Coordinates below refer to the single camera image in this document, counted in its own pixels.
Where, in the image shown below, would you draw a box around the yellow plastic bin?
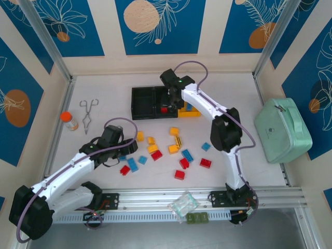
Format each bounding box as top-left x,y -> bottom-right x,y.
177,102 -> 202,118

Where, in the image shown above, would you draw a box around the orange capped small bottle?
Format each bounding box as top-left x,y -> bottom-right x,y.
60,111 -> 79,131

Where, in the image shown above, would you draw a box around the mint green zipper bag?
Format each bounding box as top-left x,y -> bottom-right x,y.
253,98 -> 313,164

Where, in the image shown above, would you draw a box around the aluminium frame post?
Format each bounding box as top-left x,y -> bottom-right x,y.
18,0 -> 75,82
253,0 -> 303,78

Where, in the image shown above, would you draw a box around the small circuit board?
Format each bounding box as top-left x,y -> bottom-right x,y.
230,209 -> 256,226
82,210 -> 106,230

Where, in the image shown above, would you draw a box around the metal scissor tongs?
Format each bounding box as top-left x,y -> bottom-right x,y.
79,98 -> 100,135

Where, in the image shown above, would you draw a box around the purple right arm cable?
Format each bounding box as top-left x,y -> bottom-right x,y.
173,60 -> 259,226

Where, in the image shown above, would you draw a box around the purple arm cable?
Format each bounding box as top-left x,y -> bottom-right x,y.
15,117 -> 139,243
173,60 -> 259,226

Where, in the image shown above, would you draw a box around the long blue lego brick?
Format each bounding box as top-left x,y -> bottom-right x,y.
127,157 -> 140,173
181,149 -> 195,163

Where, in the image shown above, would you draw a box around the clear plastic packet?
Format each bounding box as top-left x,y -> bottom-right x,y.
167,190 -> 199,223

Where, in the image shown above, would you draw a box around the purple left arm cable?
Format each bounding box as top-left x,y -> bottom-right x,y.
15,117 -> 139,243

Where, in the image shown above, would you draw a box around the slotted grey cable duct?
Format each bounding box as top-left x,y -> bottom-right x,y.
53,210 -> 231,224

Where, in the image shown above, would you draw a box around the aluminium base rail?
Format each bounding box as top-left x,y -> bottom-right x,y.
43,185 -> 305,208

